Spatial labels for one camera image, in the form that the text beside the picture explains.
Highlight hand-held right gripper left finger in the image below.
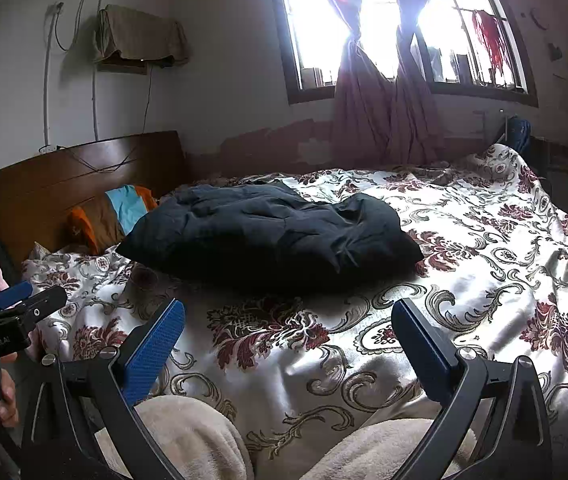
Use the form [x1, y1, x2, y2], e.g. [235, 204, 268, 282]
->
[21, 298, 187, 480]

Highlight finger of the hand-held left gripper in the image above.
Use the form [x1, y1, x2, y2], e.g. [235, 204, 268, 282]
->
[0, 281, 34, 311]
[11, 286, 68, 333]

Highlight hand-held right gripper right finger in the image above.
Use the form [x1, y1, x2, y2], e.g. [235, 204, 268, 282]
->
[391, 298, 552, 480]

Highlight dark navy padded jacket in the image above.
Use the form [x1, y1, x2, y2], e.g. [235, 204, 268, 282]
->
[116, 182, 425, 291]

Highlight person's left hand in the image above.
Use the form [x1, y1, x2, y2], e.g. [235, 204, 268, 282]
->
[0, 352, 18, 428]

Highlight beige fleece blanket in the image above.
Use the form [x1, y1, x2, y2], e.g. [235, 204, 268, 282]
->
[94, 394, 255, 480]

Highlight orange brown blue pillow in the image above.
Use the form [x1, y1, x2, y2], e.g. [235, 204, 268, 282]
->
[68, 185, 159, 256]

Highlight person's right leg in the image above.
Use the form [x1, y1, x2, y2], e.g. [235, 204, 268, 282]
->
[299, 417, 480, 480]

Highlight floral satin bed blanket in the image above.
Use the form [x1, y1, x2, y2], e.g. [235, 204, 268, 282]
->
[21, 142, 568, 480]

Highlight wooden headboard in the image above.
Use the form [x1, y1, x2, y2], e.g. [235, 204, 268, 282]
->
[0, 130, 189, 261]

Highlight dark wooden table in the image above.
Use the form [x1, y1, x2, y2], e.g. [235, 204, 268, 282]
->
[529, 135, 568, 201]

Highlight blue bag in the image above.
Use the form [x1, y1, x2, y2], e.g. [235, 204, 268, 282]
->
[501, 116, 532, 153]

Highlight pink curtain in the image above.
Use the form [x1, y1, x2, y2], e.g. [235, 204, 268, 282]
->
[386, 0, 450, 166]
[296, 0, 399, 166]

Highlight red hanging cloth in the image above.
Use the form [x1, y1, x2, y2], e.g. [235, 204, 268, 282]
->
[471, 10, 506, 74]

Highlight window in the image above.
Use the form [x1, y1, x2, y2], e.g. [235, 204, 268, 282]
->
[274, 0, 540, 107]

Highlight thin cable on headboard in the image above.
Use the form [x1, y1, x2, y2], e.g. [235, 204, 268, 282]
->
[58, 145, 132, 172]

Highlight white wall conduit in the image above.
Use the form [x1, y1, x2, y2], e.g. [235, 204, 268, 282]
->
[42, 2, 64, 151]
[90, 25, 100, 141]

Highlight black hanging cable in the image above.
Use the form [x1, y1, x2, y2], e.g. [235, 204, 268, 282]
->
[141, 65, 155, 133]

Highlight cloth covered wall box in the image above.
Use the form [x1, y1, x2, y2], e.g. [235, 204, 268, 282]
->
[94, 4, 189, 76]

